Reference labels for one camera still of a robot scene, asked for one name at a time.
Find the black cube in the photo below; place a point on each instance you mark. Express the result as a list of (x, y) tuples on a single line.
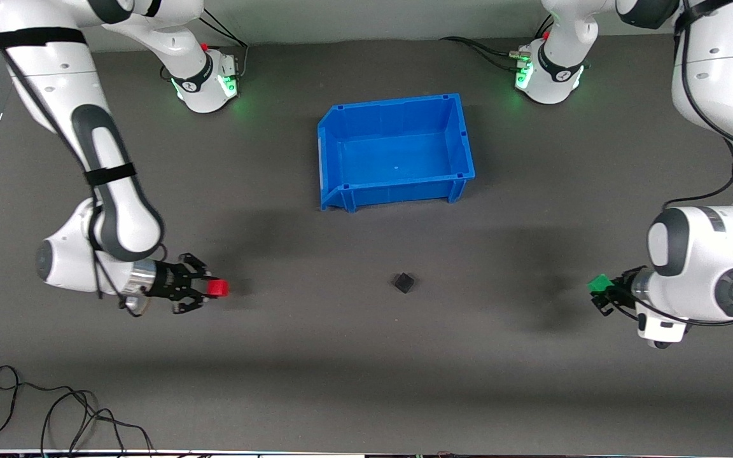
[(404, 282)]

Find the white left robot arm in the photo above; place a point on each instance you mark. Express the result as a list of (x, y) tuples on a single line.
[(716, 76)]

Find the dark grey table mat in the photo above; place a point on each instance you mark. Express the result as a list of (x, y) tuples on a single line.
[(366, 356)]

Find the green cube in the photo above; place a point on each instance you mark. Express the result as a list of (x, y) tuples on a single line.
[(599, 283)]

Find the blue plastic bin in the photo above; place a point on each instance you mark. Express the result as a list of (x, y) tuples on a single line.
[(398, 152)]

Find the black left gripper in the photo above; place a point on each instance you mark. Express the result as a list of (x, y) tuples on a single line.
[(620, 287)]

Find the red cube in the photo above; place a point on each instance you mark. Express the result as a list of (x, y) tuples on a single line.
[(217, 289)]

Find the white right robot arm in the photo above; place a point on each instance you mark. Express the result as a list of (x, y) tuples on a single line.
[(112, 210)]

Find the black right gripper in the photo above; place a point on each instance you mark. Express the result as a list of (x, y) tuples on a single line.
[(167, 280)]

